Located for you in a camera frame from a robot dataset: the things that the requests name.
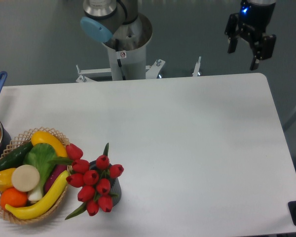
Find dark grey ribbed vase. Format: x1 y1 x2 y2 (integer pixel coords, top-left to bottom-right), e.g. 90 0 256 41
88 160 123 207

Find woven wicker basket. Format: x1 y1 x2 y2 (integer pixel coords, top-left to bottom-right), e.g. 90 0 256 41
0 127 69 225

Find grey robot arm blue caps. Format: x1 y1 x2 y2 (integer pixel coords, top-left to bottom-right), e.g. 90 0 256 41
80 0 276 70

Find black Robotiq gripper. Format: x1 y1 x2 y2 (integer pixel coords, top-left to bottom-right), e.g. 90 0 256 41
224 0 277 71

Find red tulip bouquet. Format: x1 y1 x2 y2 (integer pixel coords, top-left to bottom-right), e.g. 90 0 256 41
50 143 124 220

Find yellow bell pepper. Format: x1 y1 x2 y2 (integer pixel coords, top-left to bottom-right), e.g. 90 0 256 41
0 168 16 192

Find orange fruit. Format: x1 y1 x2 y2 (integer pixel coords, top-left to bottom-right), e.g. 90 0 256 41
0 188 28 209

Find long yellow squash lower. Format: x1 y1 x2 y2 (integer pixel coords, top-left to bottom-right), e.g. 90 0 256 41
5 170 69 220

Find yellow squash upper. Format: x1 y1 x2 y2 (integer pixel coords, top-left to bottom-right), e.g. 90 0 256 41
31 130 67 157

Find green bok choy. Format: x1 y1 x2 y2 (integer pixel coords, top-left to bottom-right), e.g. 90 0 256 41
23 143 57 203

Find green cucumber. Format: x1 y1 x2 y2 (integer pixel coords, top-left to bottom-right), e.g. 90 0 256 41
0 142 33 171

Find beige round disc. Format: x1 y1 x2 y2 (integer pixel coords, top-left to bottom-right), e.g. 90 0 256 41
11 164 40 192

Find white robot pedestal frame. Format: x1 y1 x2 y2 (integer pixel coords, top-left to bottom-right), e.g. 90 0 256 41
75 41 202 83

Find purple eggplant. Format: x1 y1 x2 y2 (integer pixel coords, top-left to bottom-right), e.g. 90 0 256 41
44 165 67 194

